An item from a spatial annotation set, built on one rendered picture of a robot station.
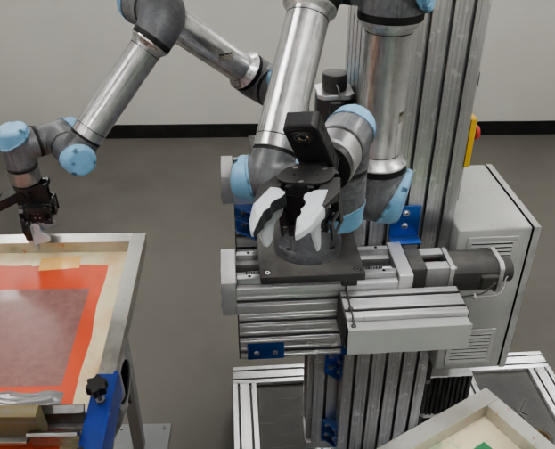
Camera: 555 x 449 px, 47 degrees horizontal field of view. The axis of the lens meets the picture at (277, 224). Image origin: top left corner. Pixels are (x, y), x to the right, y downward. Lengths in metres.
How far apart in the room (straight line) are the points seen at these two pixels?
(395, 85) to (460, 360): 0.93
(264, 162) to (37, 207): 0.84
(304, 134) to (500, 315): 1.13
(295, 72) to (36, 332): 0.91
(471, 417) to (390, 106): 0.70
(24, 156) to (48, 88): 3.46
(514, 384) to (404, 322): 1.38
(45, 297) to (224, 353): 1.43
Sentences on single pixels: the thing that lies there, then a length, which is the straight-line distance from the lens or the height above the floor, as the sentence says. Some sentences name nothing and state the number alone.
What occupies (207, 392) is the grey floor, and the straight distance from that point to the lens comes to 2.82.
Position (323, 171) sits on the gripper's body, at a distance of 0.80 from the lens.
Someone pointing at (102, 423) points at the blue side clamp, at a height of 1.06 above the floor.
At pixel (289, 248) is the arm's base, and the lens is 1.37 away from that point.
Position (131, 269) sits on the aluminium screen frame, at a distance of 1.66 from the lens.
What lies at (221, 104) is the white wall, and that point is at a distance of 4.89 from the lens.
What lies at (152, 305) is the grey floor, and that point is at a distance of 3.29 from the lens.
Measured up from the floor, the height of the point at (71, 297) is 1.05.
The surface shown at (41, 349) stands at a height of 1.04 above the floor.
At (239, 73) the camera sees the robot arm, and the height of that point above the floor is 1.48.
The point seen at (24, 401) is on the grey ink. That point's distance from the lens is 1.49.
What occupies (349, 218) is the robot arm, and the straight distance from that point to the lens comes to 1.00.
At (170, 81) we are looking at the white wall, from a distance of 4.86.
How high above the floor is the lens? 2.06
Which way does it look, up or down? 32 degrees down
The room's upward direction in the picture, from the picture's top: straight up
